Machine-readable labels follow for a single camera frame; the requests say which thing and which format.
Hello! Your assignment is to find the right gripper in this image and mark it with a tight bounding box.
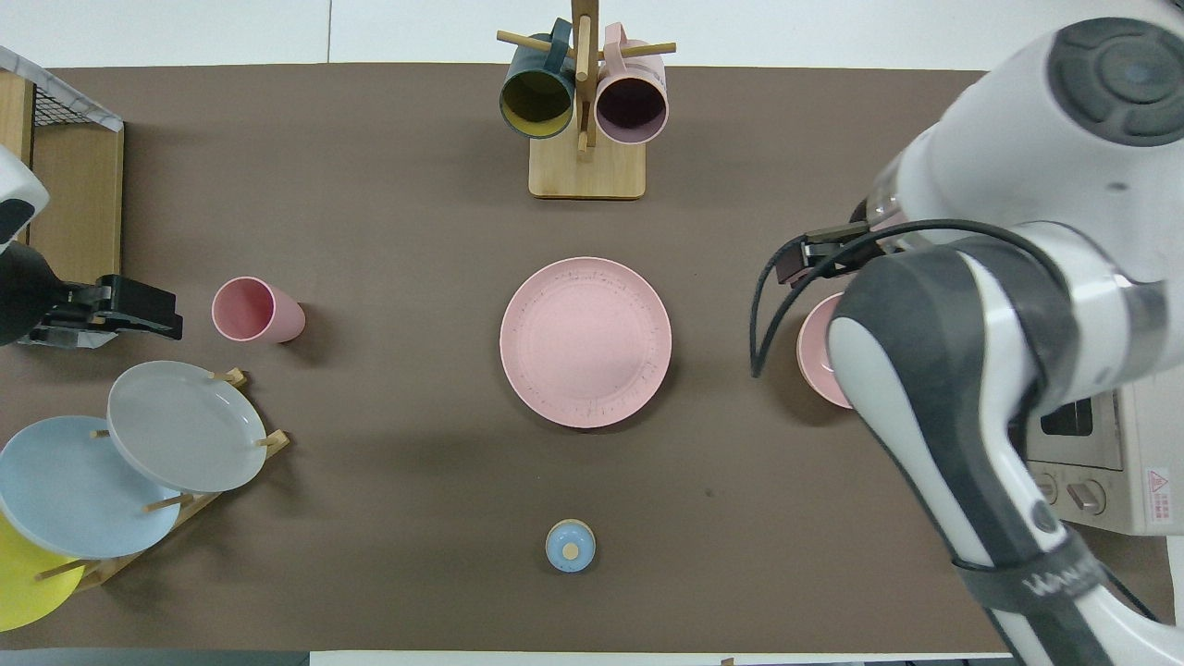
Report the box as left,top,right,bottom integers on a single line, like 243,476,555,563
774,220,894,287

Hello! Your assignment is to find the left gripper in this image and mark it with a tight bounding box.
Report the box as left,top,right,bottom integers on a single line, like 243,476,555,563
18,274,184,349

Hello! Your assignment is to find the pink bowl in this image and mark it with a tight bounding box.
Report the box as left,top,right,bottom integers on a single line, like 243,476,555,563
796,292,857,410

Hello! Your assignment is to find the pink cup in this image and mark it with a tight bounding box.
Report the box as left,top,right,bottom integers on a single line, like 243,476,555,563
211,277,306,345

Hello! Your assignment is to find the grey plate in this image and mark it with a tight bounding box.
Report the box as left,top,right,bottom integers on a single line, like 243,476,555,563
107,361,268,494

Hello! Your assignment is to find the wooden plate rack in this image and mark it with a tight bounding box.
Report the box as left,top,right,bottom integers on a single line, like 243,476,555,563
35,368,290,593

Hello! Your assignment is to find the light blue plate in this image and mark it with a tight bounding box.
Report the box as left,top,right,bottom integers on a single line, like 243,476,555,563
0,415,183,560

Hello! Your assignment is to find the pink speckled plate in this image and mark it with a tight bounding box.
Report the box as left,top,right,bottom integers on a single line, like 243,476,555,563
499,257,673,429

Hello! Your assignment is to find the wooden mug tree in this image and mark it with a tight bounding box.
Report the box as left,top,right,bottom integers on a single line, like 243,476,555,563
497,0,677,200

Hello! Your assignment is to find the pale pink mug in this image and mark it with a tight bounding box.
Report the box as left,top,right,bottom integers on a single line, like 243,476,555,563
595,23,670,146

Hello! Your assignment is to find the brown table mat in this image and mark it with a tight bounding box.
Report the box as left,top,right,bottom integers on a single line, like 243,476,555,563
0,63,1178,653

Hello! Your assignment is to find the yellow plate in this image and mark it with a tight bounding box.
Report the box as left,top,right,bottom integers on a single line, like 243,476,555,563
0,513,86,633

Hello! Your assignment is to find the dark teal mug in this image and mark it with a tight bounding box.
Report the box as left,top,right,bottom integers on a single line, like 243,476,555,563
499,18,577,140

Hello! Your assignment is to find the blue bell with wooden knob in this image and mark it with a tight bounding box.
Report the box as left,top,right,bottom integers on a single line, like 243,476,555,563
545,519,597,574

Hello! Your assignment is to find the beige toaster oven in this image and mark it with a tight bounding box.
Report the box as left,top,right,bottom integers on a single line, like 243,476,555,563
1022,379,1184,537

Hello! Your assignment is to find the wooden shelf with wire mesh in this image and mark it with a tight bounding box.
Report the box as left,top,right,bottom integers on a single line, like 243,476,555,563
0,46,125,288

